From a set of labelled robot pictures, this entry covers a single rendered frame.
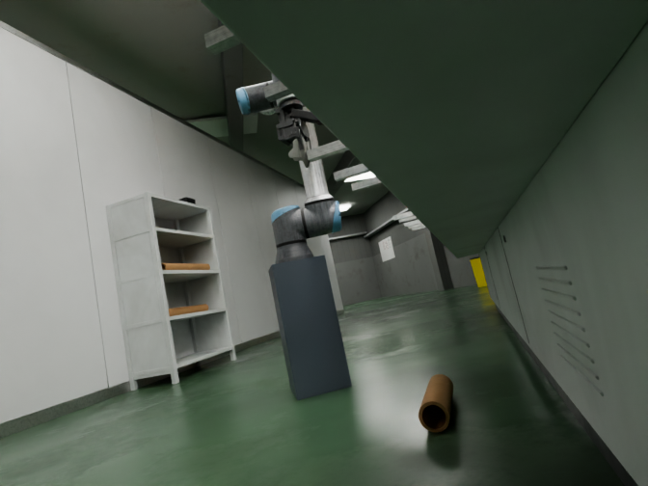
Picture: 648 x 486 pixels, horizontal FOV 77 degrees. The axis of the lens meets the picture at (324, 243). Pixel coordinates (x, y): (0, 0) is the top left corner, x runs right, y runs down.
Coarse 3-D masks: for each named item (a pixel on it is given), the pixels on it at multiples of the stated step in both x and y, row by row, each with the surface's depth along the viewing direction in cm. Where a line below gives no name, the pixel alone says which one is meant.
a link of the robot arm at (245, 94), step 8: (240, 88) 142; (248, 88) 141; (256, 88) 141; (240, 96) 141; (248, 96) 140; (256, 96) 140; (264, 96) 141; (240, 104) 141; (248, 104) 141; (256, 104) 142; (264, 104) 142; (272, 104) 143; (248, 112) 144; (264, 112) 192; (272, 112) 192
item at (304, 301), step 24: (288, 264) 185; (312, 264) 187; (288, 288) 183; (312, 288) 186; (288, 312) 182; (312, 312) 184; (336, 312) 186; (288, 336) 180; (312, 336) 182; (336, 336) 184; (288, 360) 183; (312, 360) 180; (336, 360) 182; (312, 384) 178; (336, 384) 180
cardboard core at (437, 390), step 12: (432, 384) 127; (444, 384) 126; (432, 396) 113; (444, 396) 115; (420, 408) 110; (432, 408) 123; (444, 408) 108; (420, 420) 110; (432, 420) 114; (444, 420) 111
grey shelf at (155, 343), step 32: (128, 224) 340; (160, 224) 409; (192, 224) 426; (128, 256) 338; (160, 256) 398; (192, 256) 423; (128, 288) 336; (160, 288) 325; (192, 288) 421; (224, 288) 409; (128, 320) 334; (160, 320) 324; (192, 320) 415; (224, 320) 407; (128, 352) 331; (160, 352) 322; (192, 352) 408; (224, 352) 404
